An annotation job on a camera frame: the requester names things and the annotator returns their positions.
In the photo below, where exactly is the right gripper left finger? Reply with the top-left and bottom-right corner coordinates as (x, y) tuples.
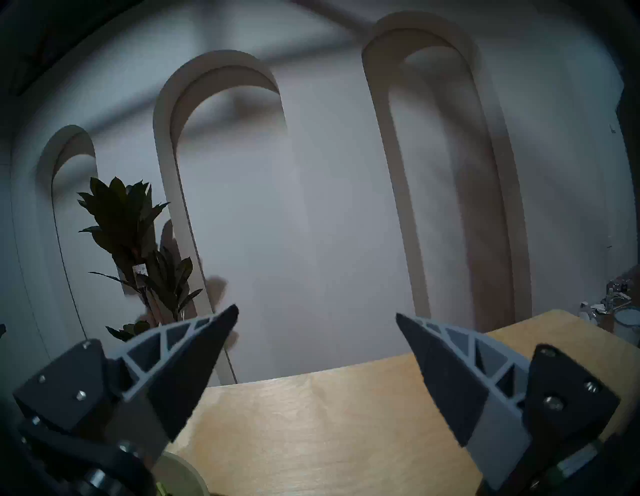
(12, 304), (240, 470)

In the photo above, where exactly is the beige salad bowl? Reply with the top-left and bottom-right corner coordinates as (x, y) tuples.
(152, 452), (211, 496)

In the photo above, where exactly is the tall dark green potted plant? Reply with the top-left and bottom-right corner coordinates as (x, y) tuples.
(77, 176), (204, 343)

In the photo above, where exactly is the white plastic bucket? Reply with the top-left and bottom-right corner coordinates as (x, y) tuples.
(612, 307), (640, 347)

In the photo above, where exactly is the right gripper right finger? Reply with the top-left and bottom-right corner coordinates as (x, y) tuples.
(396, 313), (621, 492)

